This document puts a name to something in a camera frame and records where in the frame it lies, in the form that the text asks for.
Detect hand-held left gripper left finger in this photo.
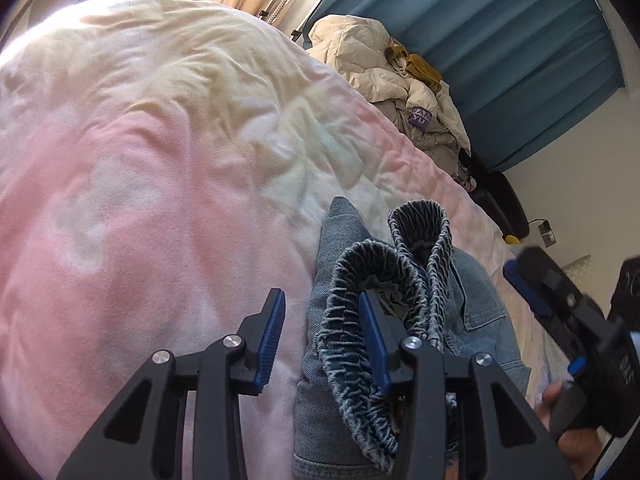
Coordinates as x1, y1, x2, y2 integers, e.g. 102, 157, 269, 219
56, 287, 287, 480

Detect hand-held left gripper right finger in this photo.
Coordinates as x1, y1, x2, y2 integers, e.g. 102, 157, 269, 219
359, 291, 576, 480

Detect blue denim pants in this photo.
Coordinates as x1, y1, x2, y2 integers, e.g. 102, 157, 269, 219
292, 196, 532, 478

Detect person's right hand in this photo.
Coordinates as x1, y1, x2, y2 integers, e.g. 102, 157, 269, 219
541, 379, 617, 480

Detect white textured pillow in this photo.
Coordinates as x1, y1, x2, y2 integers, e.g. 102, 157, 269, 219
560, 254, 594, 286

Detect black leather chair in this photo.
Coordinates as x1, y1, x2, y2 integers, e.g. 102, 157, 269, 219
457, 152, 530, 239

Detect pastel tie-dye blanket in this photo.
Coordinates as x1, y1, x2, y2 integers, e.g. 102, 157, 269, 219
0, 0, 571, 480

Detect mustard yellow garment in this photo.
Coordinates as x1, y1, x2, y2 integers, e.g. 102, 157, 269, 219
384, 44, 444, 94

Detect blue curtain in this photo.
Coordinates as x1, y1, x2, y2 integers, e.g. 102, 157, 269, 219
320, 0, 628, 173

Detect beige down jacket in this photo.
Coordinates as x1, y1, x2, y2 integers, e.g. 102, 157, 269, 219
306, 14, 472, 182

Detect wall socket with charger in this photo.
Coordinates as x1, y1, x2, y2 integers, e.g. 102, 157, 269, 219
529, 218, 556, 247

